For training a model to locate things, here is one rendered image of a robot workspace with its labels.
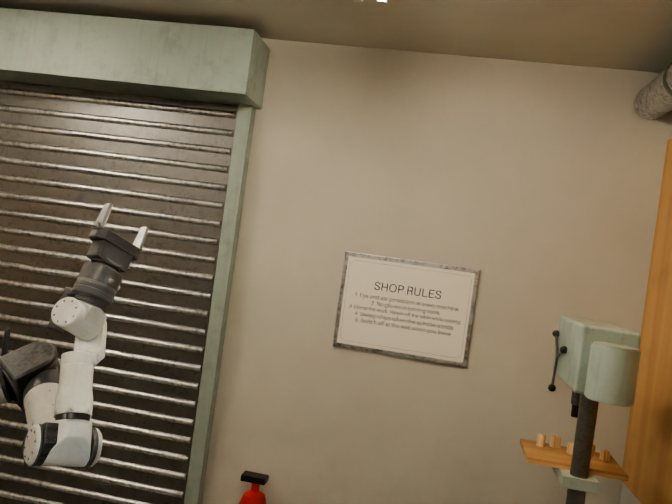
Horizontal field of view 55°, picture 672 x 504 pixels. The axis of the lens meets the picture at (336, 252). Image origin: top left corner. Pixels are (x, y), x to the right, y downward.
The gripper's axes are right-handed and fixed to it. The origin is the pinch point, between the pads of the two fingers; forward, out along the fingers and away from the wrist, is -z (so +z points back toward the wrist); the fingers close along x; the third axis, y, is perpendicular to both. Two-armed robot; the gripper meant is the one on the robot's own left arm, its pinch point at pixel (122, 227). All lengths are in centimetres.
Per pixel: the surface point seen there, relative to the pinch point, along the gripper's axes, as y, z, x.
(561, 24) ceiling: -48, -149, -109
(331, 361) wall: 63, -22, -167
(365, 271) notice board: 47, -64, -154
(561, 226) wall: -32, -101, -185
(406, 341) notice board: 30, -38, -177
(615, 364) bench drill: -78, -16, -119
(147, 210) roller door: 143, -68, -92
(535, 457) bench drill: -45, 8, -159
